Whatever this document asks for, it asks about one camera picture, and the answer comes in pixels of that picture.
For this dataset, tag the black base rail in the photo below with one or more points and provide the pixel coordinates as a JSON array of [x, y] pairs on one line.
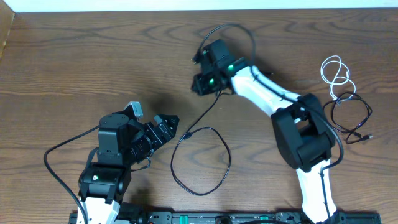
[[214, 218]]

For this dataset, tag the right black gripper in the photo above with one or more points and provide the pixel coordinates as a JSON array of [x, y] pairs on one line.
[[198, 79]]

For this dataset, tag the cardboard panel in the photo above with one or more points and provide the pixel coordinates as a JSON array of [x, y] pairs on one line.
[[6, 18]]

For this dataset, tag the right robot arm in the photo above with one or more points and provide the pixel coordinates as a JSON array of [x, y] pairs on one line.
[[303, 135]]

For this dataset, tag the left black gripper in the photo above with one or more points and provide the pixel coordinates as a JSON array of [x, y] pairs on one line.
[[158, 140]]

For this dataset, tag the green clamp handle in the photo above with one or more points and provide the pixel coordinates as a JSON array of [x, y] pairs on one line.
[[183, 219]]

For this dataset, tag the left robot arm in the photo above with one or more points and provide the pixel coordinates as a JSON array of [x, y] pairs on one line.
[[123, 142]]

